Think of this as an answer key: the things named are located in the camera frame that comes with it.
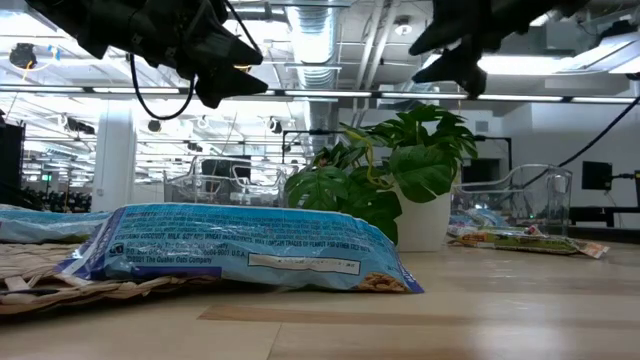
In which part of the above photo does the green plant in white pot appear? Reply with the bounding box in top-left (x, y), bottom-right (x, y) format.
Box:
top-left (283, 103), bottom-right (479, 253)

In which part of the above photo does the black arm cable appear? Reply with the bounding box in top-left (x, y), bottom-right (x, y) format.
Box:
top-left (128, 52), bottom-right (197, 122)
top-left (522, 94), bottom-right (640, 189)

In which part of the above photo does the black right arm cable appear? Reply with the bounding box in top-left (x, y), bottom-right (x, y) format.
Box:
top-left (522, 94), bottom-right (640, 189)

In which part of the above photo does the long blue granola bar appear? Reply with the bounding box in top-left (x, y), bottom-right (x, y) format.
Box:
top-left (57, 202), bottom-right (425, 294)
top-left (449, 208), bottom-right (509, 229)

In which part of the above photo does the white pillar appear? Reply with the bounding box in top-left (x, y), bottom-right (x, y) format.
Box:
top-left (91, 107), bottom-right (137, 214)

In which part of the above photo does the dark screen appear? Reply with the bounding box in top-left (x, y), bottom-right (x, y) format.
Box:
top-left (460, 158), bottom-right (503, 185)

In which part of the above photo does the black monitor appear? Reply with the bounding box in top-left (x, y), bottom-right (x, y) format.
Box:
top-left (581, 160), bottom-right (614, 191)

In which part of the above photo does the black cabinet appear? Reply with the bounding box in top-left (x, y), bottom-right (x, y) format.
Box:
top-left (0, 122), bottom-right (26, 206)

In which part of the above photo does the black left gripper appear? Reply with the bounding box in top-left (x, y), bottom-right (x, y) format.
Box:
top-left (107, 0), bottom-right (270, 109)

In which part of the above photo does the clear plastic bin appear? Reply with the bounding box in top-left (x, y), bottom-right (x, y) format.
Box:
top-left (163, 155), bottom-right (301, 209)
top-left (452, 163), bottom-right (574, 236)

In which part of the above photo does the green and orange granola bar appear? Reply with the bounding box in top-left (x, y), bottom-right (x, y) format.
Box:
top-left (448, 230), bottom-right (610, 260)

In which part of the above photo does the silver ceiling duct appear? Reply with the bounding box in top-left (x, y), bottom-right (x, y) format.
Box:
top-left (285, 2), bottom-right (346, 151)

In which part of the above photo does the pale blue granola bar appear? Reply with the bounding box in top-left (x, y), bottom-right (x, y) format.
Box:
top-left (0, 207), bottom-right (112, 245)

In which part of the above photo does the red and green granola bar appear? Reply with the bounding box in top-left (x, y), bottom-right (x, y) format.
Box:
top-left (446, 223), bottom-right (546, 236)

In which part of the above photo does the black low table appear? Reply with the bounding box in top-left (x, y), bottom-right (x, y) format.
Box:
top-left (568, 204), bottom-right (640, 229)

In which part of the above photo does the round woven placemat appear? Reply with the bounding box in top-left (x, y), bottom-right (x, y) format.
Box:
top-left (0, 242), bottom-right (216, 316)

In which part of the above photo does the long white light strip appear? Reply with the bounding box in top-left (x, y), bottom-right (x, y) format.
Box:
top-left (0, 85), bottom-right (640, 104)

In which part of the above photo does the black ceiling dome device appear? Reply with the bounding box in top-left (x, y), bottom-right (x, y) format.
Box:
top-left (8, 42), bottom-right (39, 70)

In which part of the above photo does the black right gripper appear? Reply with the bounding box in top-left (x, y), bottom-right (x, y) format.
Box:
top-left (408, 0), bottom-right (562, 99)

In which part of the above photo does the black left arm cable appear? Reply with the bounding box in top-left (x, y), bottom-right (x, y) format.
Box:
top-left (128, 52), bottom-right (197, 122)

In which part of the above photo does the bright ceiling light panel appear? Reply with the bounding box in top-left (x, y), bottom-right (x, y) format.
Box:
top-left (477, 32), bottom-right (640, 76)

